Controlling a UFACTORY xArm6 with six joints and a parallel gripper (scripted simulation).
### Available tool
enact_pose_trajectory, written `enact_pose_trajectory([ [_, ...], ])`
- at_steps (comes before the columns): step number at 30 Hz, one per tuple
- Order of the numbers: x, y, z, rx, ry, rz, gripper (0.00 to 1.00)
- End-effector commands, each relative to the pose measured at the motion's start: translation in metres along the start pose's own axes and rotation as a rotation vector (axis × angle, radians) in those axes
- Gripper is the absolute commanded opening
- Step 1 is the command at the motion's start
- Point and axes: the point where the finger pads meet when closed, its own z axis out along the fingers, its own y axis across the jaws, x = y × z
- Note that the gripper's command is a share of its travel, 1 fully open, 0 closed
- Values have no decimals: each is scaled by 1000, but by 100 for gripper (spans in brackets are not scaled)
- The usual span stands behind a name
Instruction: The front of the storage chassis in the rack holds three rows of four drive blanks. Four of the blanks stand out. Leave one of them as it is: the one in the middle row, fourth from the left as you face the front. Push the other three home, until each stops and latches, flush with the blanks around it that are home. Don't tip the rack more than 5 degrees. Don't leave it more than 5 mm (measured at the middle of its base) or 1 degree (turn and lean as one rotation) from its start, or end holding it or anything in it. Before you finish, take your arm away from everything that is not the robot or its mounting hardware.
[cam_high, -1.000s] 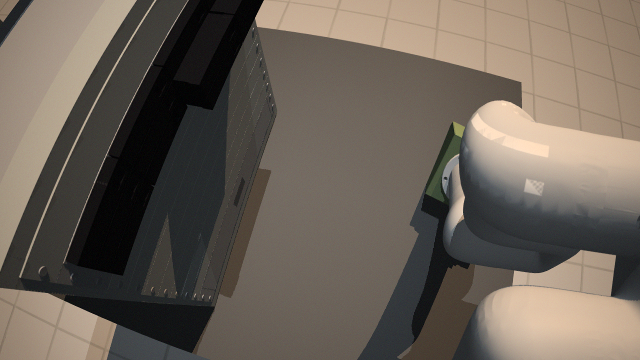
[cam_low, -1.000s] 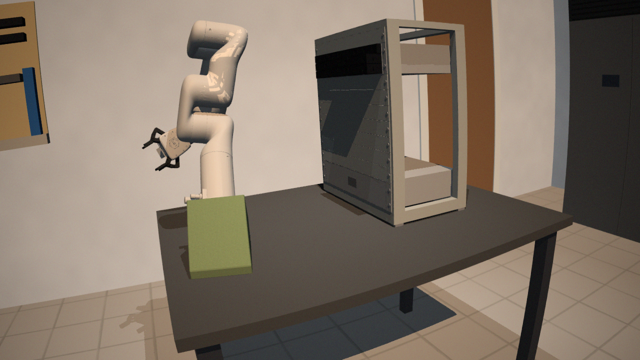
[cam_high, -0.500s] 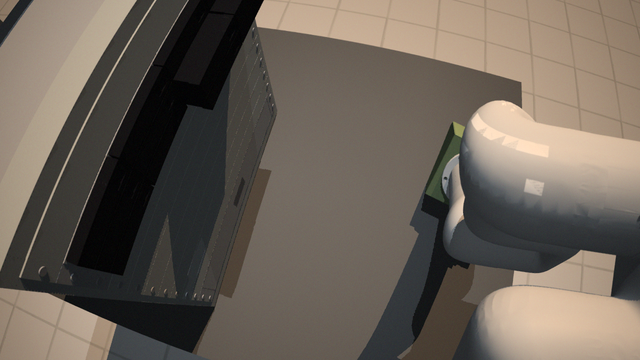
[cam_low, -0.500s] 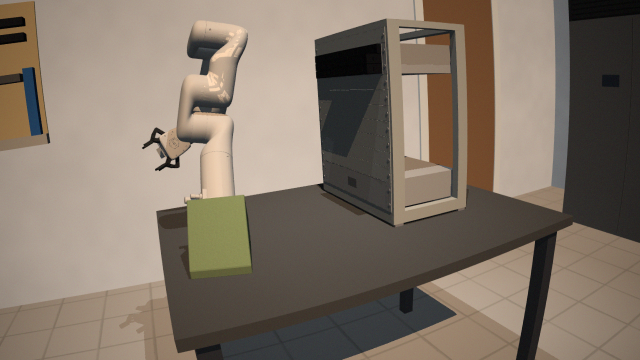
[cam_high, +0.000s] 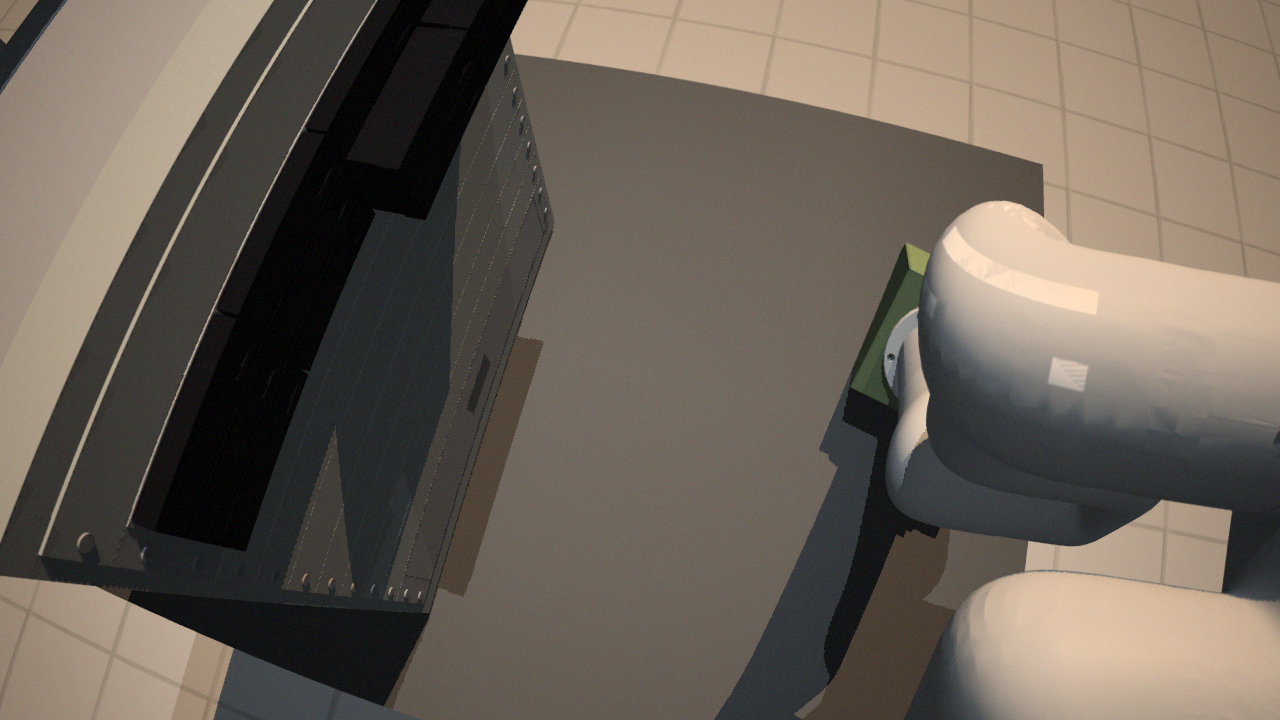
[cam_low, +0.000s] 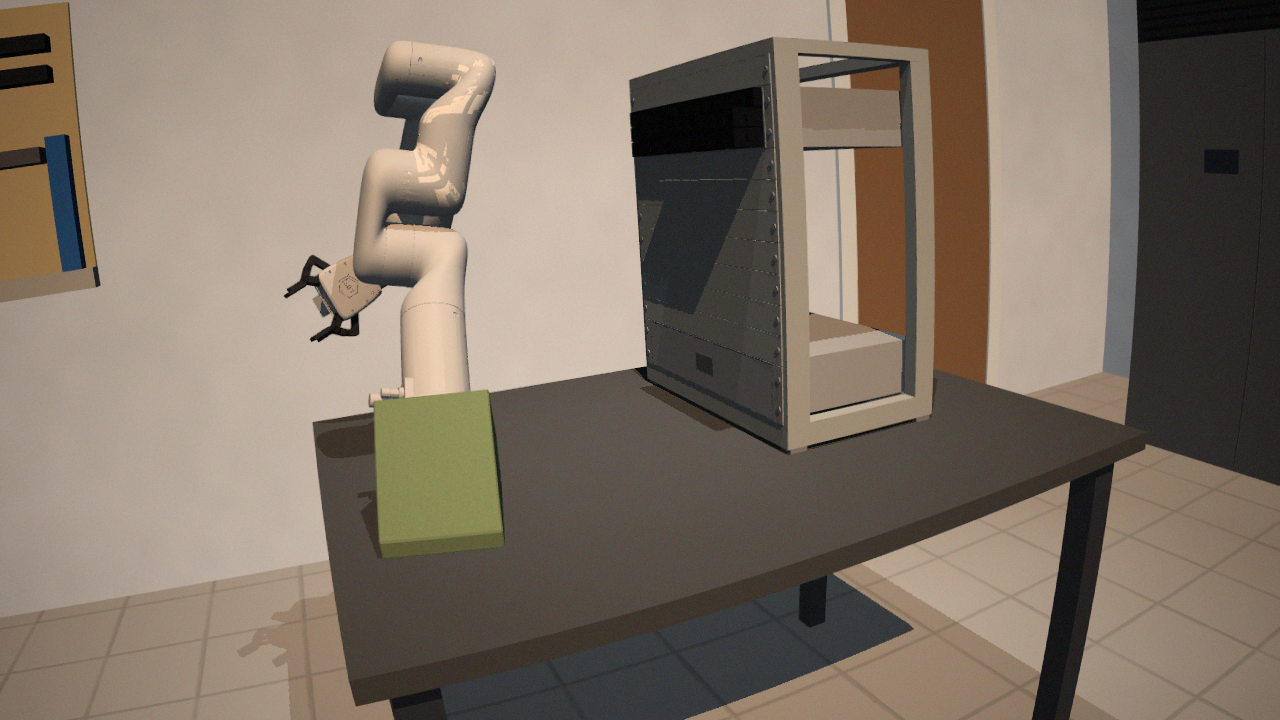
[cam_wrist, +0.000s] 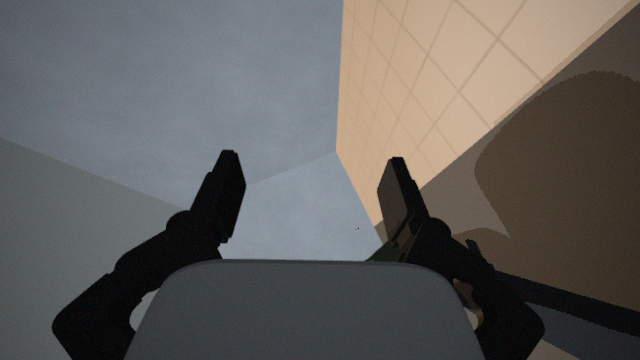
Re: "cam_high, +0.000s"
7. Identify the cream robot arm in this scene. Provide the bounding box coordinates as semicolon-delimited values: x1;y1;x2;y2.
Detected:
883;201;1280;720

